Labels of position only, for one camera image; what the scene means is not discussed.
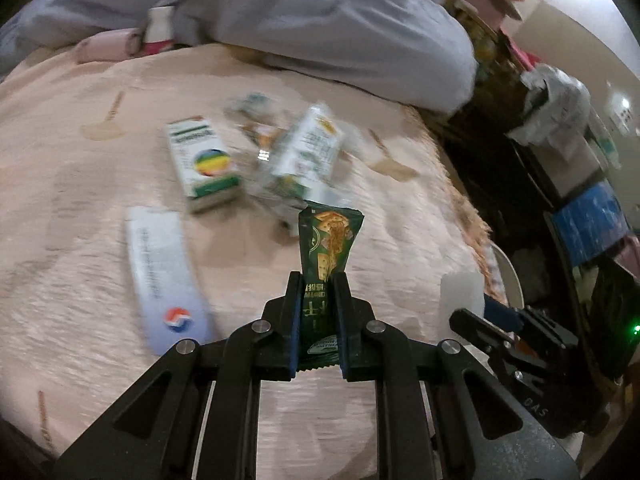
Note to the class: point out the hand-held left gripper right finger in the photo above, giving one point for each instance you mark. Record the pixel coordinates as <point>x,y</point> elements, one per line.
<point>342,320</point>

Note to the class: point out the person in grey clothes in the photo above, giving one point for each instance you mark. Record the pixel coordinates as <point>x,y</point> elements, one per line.
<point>300,20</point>

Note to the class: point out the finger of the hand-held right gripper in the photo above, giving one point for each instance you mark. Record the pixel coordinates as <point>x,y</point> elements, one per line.
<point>502,312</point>
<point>480,332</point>

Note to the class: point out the wooden rack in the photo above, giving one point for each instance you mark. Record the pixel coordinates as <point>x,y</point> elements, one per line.
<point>480,45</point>

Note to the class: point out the white box with rainbow circle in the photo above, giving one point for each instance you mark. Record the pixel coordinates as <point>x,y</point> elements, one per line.
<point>200,160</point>

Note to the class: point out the dark green snack packet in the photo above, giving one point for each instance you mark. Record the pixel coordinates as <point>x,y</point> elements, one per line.
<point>327,240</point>

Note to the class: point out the pink fringed tablecloth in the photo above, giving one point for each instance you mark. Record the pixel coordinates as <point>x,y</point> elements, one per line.
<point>75,260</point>

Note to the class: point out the white plastic bag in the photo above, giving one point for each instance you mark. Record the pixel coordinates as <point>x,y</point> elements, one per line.
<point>555,100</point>

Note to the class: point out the long white and blue box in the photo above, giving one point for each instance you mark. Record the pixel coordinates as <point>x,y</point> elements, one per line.
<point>160,270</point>

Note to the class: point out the white round plate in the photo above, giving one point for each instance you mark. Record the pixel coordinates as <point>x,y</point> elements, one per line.
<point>512,280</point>

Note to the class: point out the white green snack packet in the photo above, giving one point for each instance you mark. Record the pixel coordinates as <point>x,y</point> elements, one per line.
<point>307,150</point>

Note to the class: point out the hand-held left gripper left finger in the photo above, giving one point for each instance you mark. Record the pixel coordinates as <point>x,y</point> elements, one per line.
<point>295,320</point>

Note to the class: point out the pink and white bottle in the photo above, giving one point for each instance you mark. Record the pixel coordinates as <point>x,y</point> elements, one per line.
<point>159,27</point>

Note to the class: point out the black device with green light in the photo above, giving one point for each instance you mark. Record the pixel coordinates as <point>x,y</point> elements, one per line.
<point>615,310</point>

